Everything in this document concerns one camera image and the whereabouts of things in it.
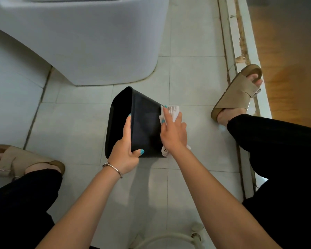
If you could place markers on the person's right hand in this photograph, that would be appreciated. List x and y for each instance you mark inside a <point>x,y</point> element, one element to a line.
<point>173,134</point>

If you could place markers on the person's left hand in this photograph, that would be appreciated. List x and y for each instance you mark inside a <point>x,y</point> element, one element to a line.
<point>124,155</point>

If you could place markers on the white cleaning cloth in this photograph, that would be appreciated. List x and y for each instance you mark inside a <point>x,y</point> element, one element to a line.
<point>172,111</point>

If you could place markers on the black plastic waste bin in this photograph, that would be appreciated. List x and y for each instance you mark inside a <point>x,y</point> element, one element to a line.
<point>145,127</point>

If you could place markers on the person's left forearm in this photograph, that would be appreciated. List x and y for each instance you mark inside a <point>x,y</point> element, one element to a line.
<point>85,207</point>

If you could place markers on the person's right forearm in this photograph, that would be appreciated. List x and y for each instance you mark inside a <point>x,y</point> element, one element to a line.
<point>217,202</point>

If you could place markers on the person's right beige sandal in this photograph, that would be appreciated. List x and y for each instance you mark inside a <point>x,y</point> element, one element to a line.
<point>238,95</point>

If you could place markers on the person's beige sandal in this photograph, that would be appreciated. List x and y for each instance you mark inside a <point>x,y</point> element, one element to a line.
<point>23,160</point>
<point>238,95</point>

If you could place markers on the person's left beige sandal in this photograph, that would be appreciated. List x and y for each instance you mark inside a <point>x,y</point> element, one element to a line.
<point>23,160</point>

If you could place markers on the person's black trousers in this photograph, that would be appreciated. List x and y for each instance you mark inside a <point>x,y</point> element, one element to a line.
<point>274,152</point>

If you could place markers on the white door threshold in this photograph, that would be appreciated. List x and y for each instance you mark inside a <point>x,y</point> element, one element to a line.
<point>235,49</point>

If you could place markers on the white toilet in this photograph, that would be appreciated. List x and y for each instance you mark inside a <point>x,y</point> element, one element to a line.
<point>80,41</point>

